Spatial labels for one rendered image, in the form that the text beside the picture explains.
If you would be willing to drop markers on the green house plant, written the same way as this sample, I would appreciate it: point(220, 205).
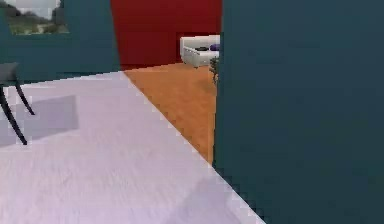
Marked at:
point(214, 66)

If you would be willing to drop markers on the white sofa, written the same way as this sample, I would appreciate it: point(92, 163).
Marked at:
point(196, 55)

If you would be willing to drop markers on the black flat object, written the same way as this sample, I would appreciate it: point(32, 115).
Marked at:
point(201, 49)

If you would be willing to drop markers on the purple cushion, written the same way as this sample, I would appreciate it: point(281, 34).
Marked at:
point(215, 47)

